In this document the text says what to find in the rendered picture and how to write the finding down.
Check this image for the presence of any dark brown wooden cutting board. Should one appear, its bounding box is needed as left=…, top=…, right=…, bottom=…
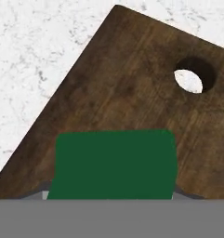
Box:
left=0, top=4, right=224, bottom=201

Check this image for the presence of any green sponge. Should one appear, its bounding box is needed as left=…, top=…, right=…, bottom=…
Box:
left=46, top=128, right=178, bottom=201

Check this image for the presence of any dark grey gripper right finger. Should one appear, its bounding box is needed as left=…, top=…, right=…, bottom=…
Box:
left=172, top=184, right=205, bottom=201

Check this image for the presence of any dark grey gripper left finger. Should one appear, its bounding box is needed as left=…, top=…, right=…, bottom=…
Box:
left=20, top=180, right=54, bottom=201

